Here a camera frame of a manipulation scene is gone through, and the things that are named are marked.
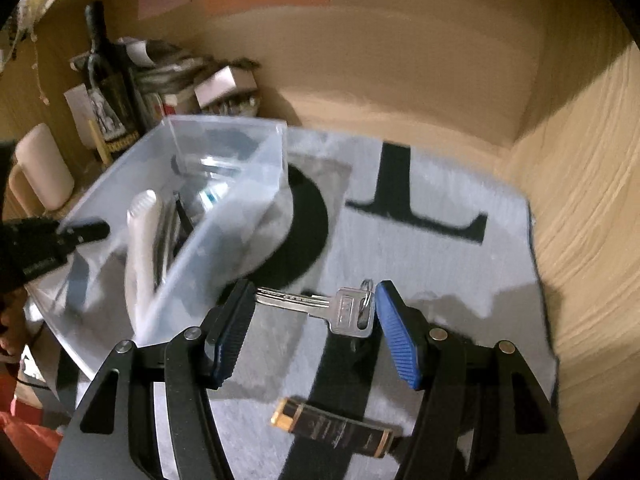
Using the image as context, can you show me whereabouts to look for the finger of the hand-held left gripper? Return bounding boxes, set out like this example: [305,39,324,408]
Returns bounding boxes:
[57,217,111,247]

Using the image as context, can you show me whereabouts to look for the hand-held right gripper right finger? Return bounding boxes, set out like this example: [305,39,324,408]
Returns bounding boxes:
[374,280,578,480]

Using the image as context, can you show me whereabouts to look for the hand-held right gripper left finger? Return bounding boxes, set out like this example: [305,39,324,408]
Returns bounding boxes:
[50,279,257,480]

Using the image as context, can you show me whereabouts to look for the white electric shaver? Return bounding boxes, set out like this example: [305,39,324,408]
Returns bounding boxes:
[125,190,161,341]

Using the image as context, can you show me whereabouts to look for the silver keys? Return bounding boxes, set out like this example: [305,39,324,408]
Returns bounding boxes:
[255,279,376,338]

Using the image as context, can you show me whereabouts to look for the clear plastic storage bin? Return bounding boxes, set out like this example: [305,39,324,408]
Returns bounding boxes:
[30,115,288,376]

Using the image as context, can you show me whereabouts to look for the person's left hand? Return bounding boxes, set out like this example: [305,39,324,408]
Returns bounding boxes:
[0,287,28,366]

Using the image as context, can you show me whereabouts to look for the cream mug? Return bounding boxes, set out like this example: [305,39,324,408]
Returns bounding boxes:
[7,122,76,216]

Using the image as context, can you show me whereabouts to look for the grey mat with black letters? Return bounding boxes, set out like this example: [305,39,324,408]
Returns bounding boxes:
[25,127,558,480]

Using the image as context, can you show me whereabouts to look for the black and gold lighter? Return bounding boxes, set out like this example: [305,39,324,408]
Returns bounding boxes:
[270,397,403,460]

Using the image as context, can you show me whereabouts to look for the white paper card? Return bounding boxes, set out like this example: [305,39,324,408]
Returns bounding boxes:
[64,84,96,148]

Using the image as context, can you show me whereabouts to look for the dark wine bottle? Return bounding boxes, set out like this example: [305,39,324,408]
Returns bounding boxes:
[82,1,143,151]

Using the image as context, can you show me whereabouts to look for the stack of books and papers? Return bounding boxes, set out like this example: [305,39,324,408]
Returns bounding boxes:
[70,36,211,121]

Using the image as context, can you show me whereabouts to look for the orange cloth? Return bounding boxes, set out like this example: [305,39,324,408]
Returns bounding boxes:
[0,375,63,480]

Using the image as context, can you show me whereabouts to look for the tray of small bits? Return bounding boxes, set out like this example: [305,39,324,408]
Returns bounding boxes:
[210,95,261,117]

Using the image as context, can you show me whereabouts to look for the small white box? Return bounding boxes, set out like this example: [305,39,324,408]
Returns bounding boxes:
[194,65,258,108]

